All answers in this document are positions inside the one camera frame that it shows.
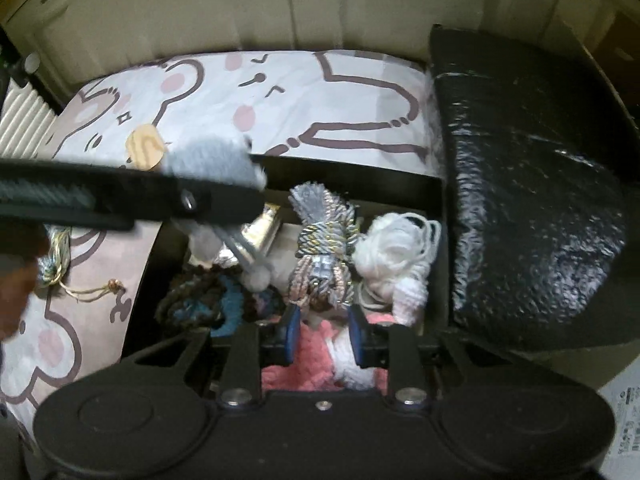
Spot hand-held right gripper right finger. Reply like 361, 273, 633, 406
348, 305, 507, 407

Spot pink knitted toy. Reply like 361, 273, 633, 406
260, 310, 392, 393

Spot white yarn bundle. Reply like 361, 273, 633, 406
350, 212, 444, 311

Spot gold packet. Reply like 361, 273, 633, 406
242, 202, 286, 257

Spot blue gold tassel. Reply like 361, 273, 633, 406
37, 225, 127, 307

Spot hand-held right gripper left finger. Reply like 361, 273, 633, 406
122, 305, 303, 407

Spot cartoon printed bed sheet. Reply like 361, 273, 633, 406
0, 50, 437, 436

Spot white pink crochet piece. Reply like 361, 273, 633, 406
390, 280, 432, 329

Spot grey fuzzy yarn ball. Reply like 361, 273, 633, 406
162, 135, 275, 292

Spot black storage box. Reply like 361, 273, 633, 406
120, 152, 448, 396

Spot black bubble wrap package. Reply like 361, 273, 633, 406
427, 24, 632, 353

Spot white box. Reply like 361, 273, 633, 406
597, 342, 640, 471

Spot white corrugated panel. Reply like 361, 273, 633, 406
0, 77, 64, 162

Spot oval wooden block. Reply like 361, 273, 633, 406
122, 125, 166, 171

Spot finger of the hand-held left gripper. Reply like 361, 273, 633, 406
165, 176, 268, 227
219, 225, 270, 270

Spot beige wardrobe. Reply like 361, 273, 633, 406
0, 0, 640, 92

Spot brown blue yarn bundle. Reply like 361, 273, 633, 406
155, 265, 286, 337

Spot person's left hand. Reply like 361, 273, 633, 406
0, 220, 51, 342

